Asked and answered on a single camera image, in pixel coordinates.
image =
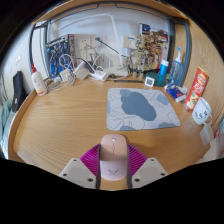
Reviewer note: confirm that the small blue white-capped container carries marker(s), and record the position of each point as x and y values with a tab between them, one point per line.
163	69

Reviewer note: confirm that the printed model box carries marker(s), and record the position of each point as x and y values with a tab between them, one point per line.
160	36

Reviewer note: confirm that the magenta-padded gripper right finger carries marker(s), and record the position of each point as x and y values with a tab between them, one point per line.
150	170

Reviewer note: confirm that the white power strip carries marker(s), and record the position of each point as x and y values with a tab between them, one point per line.
100	76

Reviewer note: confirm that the small white desk clock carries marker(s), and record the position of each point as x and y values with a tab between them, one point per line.
149	82

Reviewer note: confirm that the white red-capped squeeze bottle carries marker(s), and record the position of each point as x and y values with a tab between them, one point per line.
39	83

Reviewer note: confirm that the grey blue-printed mouse pad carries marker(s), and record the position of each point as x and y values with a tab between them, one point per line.
140	108

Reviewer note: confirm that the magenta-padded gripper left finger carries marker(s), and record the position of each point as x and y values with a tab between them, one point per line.
76	170

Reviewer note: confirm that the red chip can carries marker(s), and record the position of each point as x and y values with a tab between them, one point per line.
196	88

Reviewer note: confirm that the blue tissue pack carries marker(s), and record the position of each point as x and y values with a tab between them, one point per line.
176	92

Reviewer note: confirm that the blue spray bottle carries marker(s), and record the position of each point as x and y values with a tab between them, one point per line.
176	71

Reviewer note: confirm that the small clear plastic cup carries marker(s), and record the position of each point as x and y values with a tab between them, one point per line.
206	134

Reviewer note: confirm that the black ruler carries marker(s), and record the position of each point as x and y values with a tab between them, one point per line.
128	80

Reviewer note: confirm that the black backpack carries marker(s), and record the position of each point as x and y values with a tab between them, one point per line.
19	91

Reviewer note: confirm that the light blue bed blanket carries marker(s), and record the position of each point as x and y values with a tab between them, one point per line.
4	126

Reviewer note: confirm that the blue model kit box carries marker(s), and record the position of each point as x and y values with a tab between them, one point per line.
55	55

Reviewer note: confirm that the pink computer mouse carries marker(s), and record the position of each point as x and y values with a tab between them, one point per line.
113	156

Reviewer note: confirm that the white desk lamp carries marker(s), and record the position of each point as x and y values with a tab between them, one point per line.
116	43

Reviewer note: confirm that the white charger block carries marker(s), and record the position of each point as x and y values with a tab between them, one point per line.
81	70
65	75

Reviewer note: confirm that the wooden robot figure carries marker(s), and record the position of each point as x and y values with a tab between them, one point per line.
143	53

